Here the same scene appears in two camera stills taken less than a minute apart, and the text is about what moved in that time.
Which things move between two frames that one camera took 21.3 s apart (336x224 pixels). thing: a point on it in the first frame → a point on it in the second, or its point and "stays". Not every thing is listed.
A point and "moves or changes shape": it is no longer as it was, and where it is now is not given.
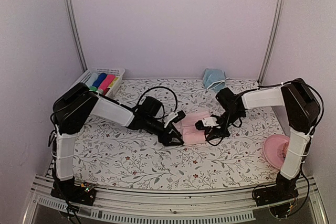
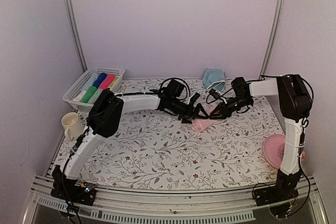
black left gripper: (166, 140) → (196, 115)
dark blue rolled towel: (100, 78) stays
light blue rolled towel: (93, 77) stays
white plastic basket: (117, 72) stays
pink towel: (190, 134) moves or changes shape
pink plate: (273, 146) stays
